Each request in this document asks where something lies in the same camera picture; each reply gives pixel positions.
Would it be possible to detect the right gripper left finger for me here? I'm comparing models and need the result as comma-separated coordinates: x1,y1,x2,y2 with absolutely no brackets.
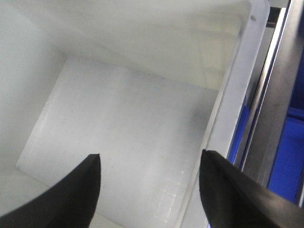
0,154,101,228

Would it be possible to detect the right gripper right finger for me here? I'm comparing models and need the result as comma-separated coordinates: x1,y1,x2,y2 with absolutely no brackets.
199,150,304,228

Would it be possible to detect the white plastic tote bin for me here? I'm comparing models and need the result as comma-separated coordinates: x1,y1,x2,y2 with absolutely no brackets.
0,0,270,228

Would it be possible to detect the blue bin far right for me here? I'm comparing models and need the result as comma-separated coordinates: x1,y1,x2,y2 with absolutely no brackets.
225,104,304,205

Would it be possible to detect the steel shelf side rail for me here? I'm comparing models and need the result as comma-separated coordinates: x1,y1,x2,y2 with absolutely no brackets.
234,0,304,187

